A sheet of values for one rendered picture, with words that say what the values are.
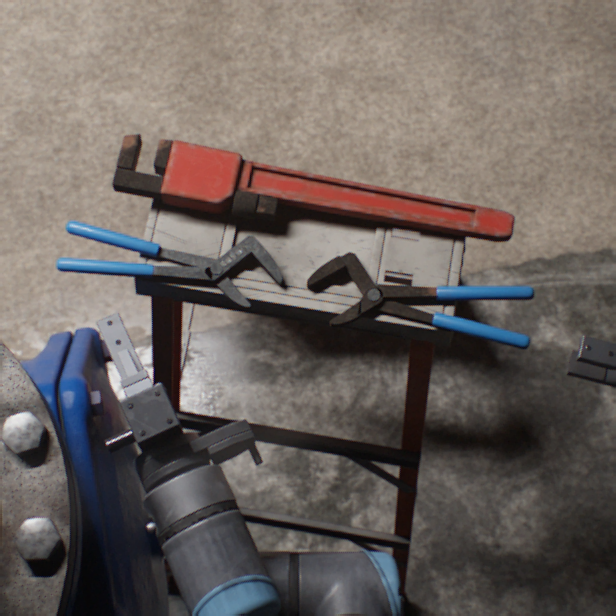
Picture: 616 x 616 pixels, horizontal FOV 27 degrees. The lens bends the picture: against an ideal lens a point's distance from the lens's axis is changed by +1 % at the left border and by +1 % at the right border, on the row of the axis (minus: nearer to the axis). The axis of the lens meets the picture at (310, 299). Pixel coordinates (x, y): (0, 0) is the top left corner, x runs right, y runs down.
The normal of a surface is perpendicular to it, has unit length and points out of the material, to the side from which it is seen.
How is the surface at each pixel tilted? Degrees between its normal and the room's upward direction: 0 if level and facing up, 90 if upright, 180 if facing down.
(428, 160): 0
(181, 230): 0
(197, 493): 13
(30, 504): 0
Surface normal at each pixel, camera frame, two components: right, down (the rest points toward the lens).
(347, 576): -0.01, -0.68
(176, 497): -0.20, -0.23
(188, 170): 0.04, -0.33
